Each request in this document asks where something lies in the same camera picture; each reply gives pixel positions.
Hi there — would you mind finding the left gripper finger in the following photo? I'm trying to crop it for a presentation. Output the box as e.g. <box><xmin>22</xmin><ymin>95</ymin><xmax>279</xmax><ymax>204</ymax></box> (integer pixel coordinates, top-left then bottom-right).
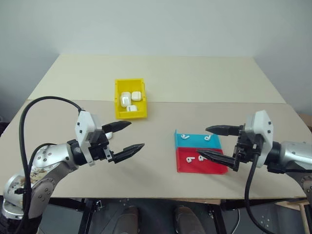
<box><xmin>112</xmin><ymin>143</ymin><xmax>146</xmax><ymax>164</ymax></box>
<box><xmin>101</xmin><ymin>120</ymin><xmax>133</xmax><ymax>135</ymax></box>

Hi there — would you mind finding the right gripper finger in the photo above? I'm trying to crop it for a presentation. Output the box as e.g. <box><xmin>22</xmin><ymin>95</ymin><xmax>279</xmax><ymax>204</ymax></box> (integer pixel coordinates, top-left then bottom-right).
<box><xmin>196</xmin><ymin>149</ymin><xmax>236</xmax><ymax>169</ymax></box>
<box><xmin>205</xmin><ymin>125</ymin><xmax>241</xmax><ymax>137</ymax></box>

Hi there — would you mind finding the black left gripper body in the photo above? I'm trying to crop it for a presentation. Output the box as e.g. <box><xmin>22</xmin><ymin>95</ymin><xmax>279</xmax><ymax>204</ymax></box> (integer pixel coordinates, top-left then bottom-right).
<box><xmin>87</xmin><ymin>130</ymin><xmax>115</xmax><ymax>163</ymax></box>

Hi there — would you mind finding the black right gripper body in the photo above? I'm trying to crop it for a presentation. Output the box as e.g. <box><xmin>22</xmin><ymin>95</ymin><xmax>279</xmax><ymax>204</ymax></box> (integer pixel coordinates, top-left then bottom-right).
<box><xmin>232</xmin><ymin>123</ymin><xmax>263</xmax><ymax>172</ymax></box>

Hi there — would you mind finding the yellow plastic bin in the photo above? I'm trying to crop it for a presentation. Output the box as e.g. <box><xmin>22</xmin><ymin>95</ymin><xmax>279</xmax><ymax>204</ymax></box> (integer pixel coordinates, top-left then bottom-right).
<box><xmin>114</xmin><ymin>78</ymin><xmax>149</xmax><ymax>120</ymax></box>

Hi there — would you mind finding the red plastic tray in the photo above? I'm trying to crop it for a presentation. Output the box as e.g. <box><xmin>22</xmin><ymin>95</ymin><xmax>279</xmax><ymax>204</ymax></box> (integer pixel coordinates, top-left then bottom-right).
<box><xmin>175</xmin><ymin>147</ymin><xmax>229</xmax><ymax>176</ymax></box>

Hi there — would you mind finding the blue plastic tray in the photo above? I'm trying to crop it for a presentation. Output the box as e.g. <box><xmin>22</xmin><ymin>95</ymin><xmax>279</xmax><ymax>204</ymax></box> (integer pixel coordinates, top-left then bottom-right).
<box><xmin>174</xmin><ymin>129</ymin><xmax>222</xmax><ymax>150</ymax></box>

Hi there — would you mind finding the dark brown rounded shape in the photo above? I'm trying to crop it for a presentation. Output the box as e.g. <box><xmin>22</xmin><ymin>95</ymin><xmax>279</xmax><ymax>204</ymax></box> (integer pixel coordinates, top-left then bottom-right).
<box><xmin>174</xmin><ymin>206</ymin><xmax>203</xmax><ymax>234</ymax></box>
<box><xmin>118</xmin><ymin>206</ymin><xmax>140</xmax><ymax>234</ymax></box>

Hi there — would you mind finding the light wooden piece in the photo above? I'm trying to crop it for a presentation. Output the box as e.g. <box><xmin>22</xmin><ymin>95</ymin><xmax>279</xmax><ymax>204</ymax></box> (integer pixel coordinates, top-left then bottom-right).
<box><xmin>282</xmin><ymin>198</ymin><xmax>312</xmax><ymax>234</ymax></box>

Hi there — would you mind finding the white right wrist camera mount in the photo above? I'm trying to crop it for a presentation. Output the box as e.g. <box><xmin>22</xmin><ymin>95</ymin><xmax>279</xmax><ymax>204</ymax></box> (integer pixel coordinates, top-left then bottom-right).
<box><xmin>244</xmin><ymin>110</ymin><xmax>274</xmax><ymax>169</ymax></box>

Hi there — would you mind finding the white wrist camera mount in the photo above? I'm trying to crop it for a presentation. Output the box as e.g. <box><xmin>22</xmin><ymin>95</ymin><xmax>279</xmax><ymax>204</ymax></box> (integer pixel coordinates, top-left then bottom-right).
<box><xmin>74</xmin><ymin>110</ymin><xmax>103</xmax><ymax>167</ymax></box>
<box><xmin>244</xmin><ymin>110</ymin><xmax>274</xmax><ymax>169</ymax></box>

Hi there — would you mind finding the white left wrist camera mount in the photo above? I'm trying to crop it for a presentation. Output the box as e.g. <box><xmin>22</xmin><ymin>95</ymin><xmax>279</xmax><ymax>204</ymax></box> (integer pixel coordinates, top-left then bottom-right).
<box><xmin>74</xmin><ymin>110</ymin><xmax>103</xmax><ymax>167</ymax></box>

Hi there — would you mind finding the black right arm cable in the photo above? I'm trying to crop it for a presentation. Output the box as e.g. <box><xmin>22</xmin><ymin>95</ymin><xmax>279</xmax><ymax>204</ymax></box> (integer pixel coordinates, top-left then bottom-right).
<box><xmin>244</xmin><ymin>146</ymin><xmax>275</xmax><ymax>234</ymax></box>

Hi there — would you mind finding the thin white floor cable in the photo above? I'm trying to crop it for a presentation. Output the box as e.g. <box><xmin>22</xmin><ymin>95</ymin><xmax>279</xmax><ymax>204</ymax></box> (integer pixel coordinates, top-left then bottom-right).
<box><xmin>233</xmin><ymin>209</ymin><xmax>241</xmax><ymax>234</ymax></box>

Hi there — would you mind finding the black metal table frame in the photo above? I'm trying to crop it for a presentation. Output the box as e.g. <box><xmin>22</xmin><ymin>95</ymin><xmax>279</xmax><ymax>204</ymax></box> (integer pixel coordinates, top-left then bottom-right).
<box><xmin>46</xmin><ymin>197</ymin><xmax>305</xmax><ymax>234</ymax></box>

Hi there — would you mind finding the dark object at wall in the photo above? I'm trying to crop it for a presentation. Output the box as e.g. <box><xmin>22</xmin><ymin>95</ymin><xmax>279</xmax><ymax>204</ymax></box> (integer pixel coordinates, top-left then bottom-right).
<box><xmin>0</xmin><ymin>114</ymin><xmax>7</xmax><ymax>137</ymax></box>

